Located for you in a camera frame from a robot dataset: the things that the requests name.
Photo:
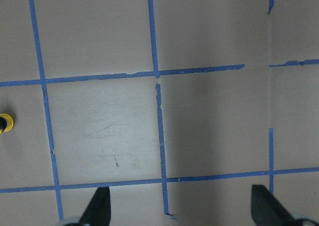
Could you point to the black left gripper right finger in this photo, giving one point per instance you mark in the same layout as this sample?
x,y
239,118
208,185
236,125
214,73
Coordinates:
x,y
266,210

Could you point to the yellow push button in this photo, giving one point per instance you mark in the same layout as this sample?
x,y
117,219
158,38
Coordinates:
x,y
6,123

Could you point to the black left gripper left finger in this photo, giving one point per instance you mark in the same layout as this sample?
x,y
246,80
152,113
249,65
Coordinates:
x,y
98,211

